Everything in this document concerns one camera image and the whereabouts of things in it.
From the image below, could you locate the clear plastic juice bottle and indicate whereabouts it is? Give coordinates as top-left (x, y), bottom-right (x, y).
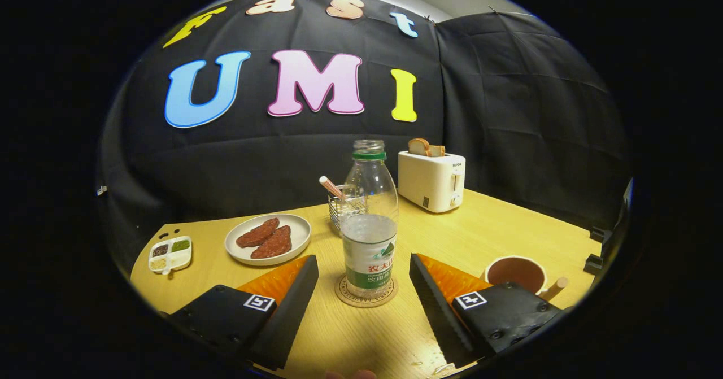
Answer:
top-left (341, 139), bottom-right (399, 298)

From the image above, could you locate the metal wire basket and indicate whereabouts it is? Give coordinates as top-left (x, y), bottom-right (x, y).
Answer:
top-left (328, 184), bottom-right (368, 237)

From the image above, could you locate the black backdrop cloth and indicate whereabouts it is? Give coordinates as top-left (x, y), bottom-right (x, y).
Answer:
top-left (97, 0), bottom-right (632, 278)

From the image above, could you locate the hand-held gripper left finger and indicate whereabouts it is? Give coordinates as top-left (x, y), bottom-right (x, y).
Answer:
top-left (167, 255), bottom-right (320, 371)

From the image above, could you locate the beige cup with wooden handle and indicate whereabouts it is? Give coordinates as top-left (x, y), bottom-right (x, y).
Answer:
top-left (480, 255), bottom-right (570, 302)

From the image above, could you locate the round cork coaster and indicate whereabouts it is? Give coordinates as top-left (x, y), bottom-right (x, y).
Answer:
top-left (334, 275), bottom-right (399, 308)

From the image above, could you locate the dark stand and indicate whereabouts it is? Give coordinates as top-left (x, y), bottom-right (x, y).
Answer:
top-left (583, 178), bottom-right (633, 275)

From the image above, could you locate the striped straw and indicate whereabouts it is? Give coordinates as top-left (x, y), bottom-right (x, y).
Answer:
top-left (319, 176), bottom-right (346, 202)

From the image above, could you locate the wooden table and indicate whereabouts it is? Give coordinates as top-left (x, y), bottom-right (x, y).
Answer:
top-left (130, 189), bottom-right (602, 379)

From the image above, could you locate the white divided condiment dish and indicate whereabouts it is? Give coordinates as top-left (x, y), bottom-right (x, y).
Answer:
top-left (148, 236), bottom-right (193, 276)

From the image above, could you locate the white toaster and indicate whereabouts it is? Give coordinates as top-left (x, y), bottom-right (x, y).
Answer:
top-left (397, 150), bottom-right (467, 214)

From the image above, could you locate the white round plate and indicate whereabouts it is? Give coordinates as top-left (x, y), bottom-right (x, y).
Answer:
top-left (224, 214), bottom-right (312, 267)

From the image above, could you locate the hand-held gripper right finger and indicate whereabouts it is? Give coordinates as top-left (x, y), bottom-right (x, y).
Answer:
top-left (409, 253), bottom-right (565, 368)

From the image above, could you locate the brown meat piece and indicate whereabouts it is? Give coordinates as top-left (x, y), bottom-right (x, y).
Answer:
top-left (236, 217), bottom-right (280, 249)
top-left (250, 225), bottom-right (293, 259)

